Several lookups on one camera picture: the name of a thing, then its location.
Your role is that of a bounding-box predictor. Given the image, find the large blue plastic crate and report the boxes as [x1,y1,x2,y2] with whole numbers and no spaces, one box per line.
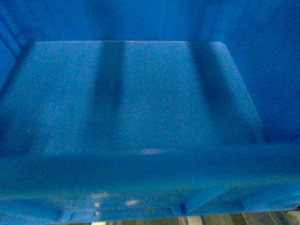
[0,0,300,225]

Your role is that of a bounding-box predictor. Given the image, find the metal roller shelf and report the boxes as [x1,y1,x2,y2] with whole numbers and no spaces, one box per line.
[92,207,300,225]

